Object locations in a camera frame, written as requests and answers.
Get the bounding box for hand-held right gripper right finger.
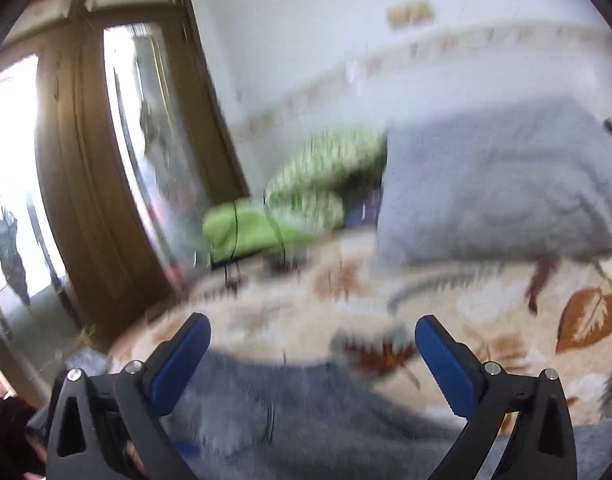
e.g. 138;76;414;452
414;315;579;480

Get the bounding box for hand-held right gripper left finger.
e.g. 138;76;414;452
46;312;212;480

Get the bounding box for blue denim pants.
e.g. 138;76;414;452
26;349;612;480

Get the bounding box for leaf-print blanket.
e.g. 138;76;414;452
106;230;612;433

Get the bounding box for lime green cloth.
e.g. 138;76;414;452
202;199;319;267

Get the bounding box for purple cloth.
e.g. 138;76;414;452
345;186;385;229

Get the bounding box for grey pillow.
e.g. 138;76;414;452
376;96;612;268

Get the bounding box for dark red clothing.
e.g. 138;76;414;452
0;392;49;480

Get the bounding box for dark hanging garment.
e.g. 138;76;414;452
0;197;33;307

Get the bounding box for wooden door with glass pane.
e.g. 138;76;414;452
0;0;252;401

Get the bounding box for green patterned quilt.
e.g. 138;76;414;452
263;127;389;235

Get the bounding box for black cable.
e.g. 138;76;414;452
222;201;293;288

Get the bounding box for beige light switch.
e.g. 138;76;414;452
386;0;435;30

